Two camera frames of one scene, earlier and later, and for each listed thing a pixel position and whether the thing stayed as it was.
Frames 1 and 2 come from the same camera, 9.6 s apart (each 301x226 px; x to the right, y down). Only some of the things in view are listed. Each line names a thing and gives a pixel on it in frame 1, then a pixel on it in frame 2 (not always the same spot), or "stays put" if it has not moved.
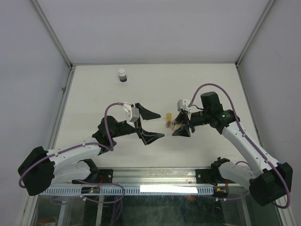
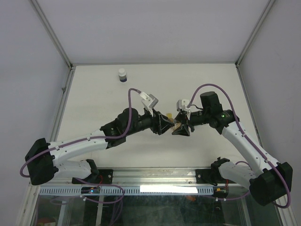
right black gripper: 184,130 stays put
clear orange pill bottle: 174,124 stays put
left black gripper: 147,137 → 160,124
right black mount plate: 211,176 stays put
